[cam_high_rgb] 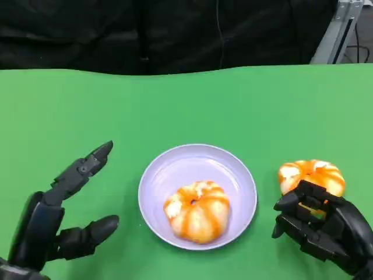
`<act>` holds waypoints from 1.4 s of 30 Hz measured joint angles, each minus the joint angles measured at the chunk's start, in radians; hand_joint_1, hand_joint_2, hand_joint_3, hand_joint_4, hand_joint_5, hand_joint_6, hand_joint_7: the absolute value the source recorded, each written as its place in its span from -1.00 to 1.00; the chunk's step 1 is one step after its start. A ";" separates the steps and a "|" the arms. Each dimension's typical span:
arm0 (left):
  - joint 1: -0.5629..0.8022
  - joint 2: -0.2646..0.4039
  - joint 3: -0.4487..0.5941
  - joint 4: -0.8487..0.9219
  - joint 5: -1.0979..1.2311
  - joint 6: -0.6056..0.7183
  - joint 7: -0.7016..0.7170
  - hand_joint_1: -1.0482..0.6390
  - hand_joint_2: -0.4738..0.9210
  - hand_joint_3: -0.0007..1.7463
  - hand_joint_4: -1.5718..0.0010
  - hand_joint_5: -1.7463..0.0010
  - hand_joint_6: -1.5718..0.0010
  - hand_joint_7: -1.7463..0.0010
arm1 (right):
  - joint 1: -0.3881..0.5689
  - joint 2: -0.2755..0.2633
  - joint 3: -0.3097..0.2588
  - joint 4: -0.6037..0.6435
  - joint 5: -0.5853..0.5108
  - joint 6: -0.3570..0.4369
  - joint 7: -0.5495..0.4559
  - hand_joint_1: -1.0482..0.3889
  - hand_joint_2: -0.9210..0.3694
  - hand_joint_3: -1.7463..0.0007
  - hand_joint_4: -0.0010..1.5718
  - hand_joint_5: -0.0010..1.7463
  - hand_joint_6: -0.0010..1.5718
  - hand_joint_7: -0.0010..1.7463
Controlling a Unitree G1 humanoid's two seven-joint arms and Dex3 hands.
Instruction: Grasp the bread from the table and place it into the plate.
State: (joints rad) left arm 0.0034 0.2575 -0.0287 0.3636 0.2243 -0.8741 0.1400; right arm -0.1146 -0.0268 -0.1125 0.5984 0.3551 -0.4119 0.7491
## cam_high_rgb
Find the black cloth drape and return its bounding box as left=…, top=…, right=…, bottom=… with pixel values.
left=0, top=0, right=344, bottom=76

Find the aluminium frame post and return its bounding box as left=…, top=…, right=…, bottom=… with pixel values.
left=310, top=0, right=365, bottom=64

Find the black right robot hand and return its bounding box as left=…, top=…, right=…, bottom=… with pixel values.
left=271, top=180, right=373, bottom=277

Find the black looped floor cable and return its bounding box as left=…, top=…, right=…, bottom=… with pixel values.
left=346, top=17, right=371, bottom=64

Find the lilac plate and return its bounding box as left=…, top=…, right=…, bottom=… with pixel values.
left=138, top=143, right=258, bottom=251

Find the green table cloth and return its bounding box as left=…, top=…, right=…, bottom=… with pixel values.
left=0, top=64, right=373, bottom=280

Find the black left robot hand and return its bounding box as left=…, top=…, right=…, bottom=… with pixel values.
left=7, top=140, right=120, bottom=272

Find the orange white toy bread roll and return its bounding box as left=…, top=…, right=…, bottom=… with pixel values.
left=163, top=180, right=231, bottom=244
left=278, top=159, right=346, bottom=219

